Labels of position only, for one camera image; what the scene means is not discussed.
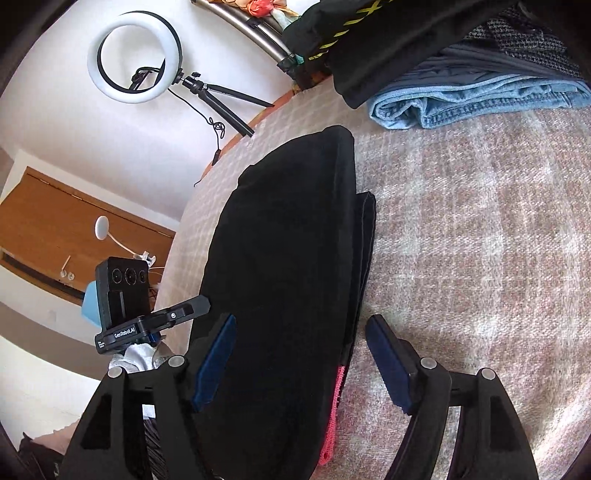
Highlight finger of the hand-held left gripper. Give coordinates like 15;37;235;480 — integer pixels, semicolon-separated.
148;296;213;330

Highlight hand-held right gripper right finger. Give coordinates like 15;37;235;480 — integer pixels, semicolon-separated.
365;315;540;480

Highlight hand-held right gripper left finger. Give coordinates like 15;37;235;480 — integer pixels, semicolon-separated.
60;314;237;480

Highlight black pants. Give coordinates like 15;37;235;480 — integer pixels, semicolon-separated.
189;126;377;480

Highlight white cloth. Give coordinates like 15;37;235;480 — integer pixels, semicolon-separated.
121;344;158;372

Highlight white gooseneck lamp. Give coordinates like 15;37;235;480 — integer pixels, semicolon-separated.
93;216;148;259

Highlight wooden door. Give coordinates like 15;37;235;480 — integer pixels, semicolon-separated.
0;166;178;305

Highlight small black tripod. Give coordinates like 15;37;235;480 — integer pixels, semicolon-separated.
173;71;275;138

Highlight orange patterned sheet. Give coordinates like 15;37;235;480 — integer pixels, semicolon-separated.
245;69;335;132

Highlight folded blue jeans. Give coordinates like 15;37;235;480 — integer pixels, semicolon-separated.
367;76;591;131

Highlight folded silver tripod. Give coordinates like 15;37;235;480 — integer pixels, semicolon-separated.
191;0;303;70

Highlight folded navy garment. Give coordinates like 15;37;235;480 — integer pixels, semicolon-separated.
406;46;575;90

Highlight colourful patterned scarf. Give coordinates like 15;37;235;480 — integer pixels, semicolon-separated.
222;0;301;21

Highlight stack of folded clothes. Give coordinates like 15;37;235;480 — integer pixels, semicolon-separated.
281;0;591;109

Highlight folded grey checked garment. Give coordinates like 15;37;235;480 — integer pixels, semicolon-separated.
462;14;583;77

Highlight black ring light cable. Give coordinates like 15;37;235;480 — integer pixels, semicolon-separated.
167;88;227;188

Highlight white ring light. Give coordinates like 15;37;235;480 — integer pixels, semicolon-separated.
87;13;185;104

